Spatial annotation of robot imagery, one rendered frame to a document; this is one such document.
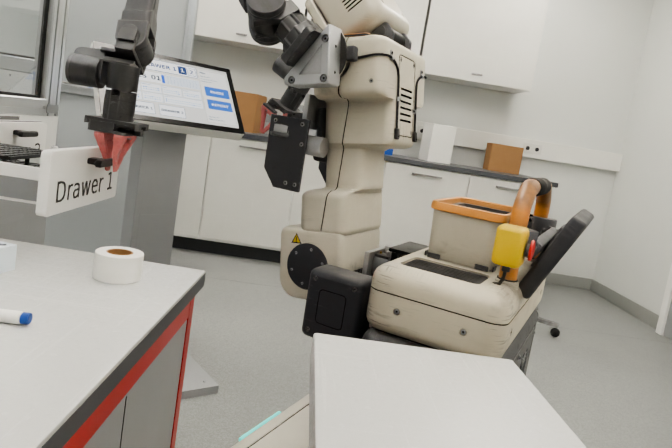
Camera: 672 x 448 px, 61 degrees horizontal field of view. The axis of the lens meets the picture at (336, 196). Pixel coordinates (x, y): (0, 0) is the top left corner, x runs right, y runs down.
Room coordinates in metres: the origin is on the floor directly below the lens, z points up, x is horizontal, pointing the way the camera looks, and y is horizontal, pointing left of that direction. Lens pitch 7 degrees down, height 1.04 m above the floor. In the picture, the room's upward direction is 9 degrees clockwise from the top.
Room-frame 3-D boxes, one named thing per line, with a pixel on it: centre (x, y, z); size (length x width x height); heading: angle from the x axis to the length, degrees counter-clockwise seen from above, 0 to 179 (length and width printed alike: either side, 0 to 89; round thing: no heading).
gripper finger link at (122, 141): (1.08, 0.44, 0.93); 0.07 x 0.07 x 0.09; 0
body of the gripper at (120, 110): (1.08, 0.43, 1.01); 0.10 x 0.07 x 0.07; 90
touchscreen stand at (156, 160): (2.06, 0.65, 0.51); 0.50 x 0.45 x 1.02; 38
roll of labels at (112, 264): (0.84, 0.31, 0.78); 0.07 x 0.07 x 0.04
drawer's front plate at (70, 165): (1.05, 0.47, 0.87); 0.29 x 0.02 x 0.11; 1
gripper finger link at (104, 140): (1.08, 0.43, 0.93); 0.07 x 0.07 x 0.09; 0
